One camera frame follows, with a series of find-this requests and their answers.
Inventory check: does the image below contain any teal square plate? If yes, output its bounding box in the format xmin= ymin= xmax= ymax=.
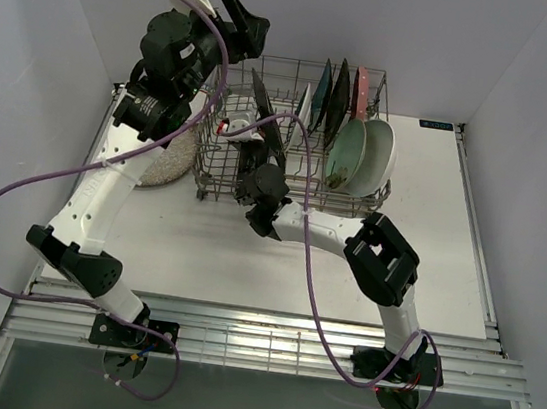
xmin=307 ymin=58 xmax=333 ymax=134

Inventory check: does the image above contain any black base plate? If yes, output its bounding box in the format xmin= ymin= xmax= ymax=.
xmin=350 ymin=346 xmax=444 ymax=388
xmin=87 ymin=313 xmax=180 ymax=354

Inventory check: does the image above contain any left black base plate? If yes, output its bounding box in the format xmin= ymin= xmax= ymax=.
xmin=87 ymin=313 xmax=180 ymax=354

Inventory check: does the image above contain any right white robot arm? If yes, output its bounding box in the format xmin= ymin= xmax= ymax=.
xmin=234 ymin=141 xmax=422 ymax=380

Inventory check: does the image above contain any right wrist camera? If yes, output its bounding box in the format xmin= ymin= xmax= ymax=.
xmin=216 ymin=110 xmax=264 ymax=143

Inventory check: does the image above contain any large teal red rimmed plate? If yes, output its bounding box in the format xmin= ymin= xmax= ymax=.
xmin=286 ymin=83 xmax=313 ymax=150

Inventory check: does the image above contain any aluminium frame rail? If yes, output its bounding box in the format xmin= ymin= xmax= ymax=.
xmin=1 ymin=294 xmax=530 ymax=402

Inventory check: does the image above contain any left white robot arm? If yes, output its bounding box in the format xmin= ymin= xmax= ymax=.
xmin=26 ymin=0 xmax=270 ymax=347

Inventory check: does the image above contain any pink polka dot plate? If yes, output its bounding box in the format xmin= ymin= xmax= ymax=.
xmin=349 ymin=66 xmax=370 ymax=120

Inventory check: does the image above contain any light green floral plate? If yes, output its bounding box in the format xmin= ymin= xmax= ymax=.
xmin=324 ymin=118 xmax=367 ymax=190

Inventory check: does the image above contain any black floral square plate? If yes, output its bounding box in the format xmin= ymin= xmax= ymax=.
xmin=323 ymin=59 xmax=351 ymax=149

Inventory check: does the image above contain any white oval plate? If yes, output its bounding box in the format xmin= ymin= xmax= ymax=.
xmin=345 ymin=119 xmax=397 ymax=198

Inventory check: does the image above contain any right XDOF label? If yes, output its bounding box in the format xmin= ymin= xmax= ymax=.
xmin=419 ymin=119 xmax=455 ymax=132

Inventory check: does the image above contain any grey wire dish rack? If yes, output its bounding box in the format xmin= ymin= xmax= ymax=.
xmin=193 ymin=55 xmax=392 ymax=218

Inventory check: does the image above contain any cream floral square plate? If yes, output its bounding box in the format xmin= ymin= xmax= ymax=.
xmin=251 ymin=69 xmax=286 ymax=163

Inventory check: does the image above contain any grey speckled round plate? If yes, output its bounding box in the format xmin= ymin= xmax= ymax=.
xmin=139 ymin=128 xmax=198 ymax=189

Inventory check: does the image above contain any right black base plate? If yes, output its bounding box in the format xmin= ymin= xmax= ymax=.
xmin=350 ymin=346 xmax=444 ymax=388

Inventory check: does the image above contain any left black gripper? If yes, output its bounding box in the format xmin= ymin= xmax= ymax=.
xmin=167 ymin=0 xmax=271 ymax=109

